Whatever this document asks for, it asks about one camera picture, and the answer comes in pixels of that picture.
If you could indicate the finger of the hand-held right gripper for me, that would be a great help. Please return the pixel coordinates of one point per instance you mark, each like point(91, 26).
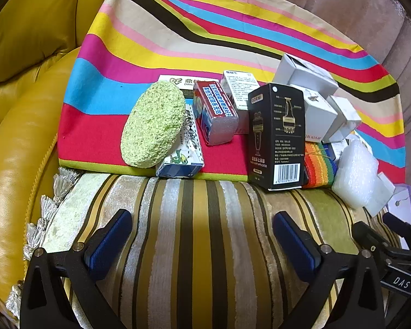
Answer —
point(371, 238)
point(402, 228)

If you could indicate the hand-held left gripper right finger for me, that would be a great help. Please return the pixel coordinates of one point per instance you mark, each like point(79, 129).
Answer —
point(296, 246)

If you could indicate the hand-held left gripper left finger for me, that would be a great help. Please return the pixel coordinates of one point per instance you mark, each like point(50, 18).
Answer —
point(106, 246)

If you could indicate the purple rimmed container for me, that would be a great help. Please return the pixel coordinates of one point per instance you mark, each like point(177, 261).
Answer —
point(402, 202)

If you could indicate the black applicator box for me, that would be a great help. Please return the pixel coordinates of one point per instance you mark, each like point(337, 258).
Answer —
point(277, 144)

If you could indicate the plain white cube box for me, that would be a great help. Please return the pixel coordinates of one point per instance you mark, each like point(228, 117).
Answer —
point(342, 113)

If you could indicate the small white packet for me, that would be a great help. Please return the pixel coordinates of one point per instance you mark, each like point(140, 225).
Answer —
point(380, 192)

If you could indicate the white bubble wrap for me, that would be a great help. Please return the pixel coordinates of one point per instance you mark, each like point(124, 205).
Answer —
point(354, 174)

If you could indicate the olive striped tasselled cushion cover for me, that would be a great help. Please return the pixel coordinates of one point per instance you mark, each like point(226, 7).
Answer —
point(198, 246)

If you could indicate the white lettered flat box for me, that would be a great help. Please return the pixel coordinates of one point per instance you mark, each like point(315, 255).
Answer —
point(313, 137)

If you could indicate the white blue toothpaste box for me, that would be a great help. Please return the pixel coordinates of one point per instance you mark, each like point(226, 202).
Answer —
point(185, 159)

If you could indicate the white box with saxophone print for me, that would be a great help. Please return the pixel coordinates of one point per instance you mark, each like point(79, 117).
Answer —
point(318, 116)

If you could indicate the green oval sponge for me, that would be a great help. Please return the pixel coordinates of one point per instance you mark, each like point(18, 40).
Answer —
point(154, 123)

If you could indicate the red wrapped grey block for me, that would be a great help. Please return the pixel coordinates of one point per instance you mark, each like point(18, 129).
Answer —
point(214, 109)

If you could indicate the white box with small text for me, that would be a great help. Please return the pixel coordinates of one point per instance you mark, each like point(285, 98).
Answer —
point(241, 89)

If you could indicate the white box with clear window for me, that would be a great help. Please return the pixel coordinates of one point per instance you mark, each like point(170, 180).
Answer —
point(308, 73)

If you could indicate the white box with green logo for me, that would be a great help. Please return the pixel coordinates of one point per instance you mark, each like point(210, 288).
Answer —
point(191, 82)

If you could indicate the yellow leather sofa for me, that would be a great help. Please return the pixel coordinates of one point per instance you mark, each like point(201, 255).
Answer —
point(20, 75)

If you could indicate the colourful striped cloth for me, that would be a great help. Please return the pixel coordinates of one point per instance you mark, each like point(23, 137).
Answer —
point(191, 24)

